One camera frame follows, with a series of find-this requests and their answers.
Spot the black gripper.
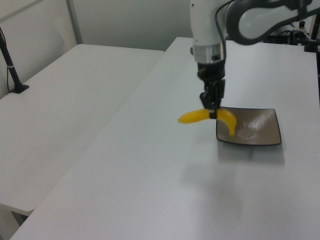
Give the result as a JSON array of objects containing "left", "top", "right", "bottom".
[{"left": 196, "top": 60, "right": 227, "bottom": 119}]

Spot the yellow banana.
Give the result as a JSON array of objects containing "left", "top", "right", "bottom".
[{"left": 177, "top": 107, "right": 238, "bottom": 137}]

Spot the square brown ceramic plate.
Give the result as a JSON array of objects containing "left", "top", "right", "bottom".
[{"left": 215, "top": 106, "right": 283, "bottom": 147}]

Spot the black background equipment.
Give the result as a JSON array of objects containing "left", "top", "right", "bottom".
[{"left": 266, "top": 21, "right": 308, "bottom": 46}]

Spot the white side table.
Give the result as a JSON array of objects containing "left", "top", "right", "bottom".
[{"left": 0, "top": 43, "right": 166, "bottom": 216}]

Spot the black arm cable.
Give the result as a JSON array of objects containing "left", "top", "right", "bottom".
[{"left": 214, "top": 0, "right": 237, "bottom": 62}]

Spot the black camera stand pole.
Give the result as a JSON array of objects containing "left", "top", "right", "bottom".
[{"left": 0, "top": 25, "right": 30, "bottom": 94}]

